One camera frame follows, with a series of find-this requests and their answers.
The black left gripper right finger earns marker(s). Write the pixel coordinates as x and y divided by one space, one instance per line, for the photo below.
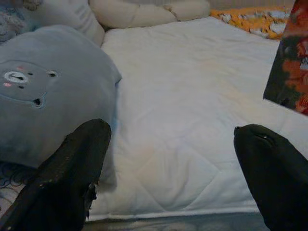
272 173

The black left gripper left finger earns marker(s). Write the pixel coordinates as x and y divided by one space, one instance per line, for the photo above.
60 180

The grey bear pillow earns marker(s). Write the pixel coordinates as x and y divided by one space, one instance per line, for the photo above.
60 96

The dark red cover book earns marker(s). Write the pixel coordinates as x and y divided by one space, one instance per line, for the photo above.
288 72

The yellow egg cartoon blanket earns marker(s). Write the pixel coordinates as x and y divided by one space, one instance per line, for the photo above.
245 19

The white quilted mattress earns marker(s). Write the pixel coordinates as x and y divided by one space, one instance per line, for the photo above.
180 108

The grey quilted bed base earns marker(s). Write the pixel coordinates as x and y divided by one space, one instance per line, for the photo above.
168 224

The beige bolster cushion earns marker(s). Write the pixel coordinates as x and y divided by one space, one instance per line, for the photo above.
144 12

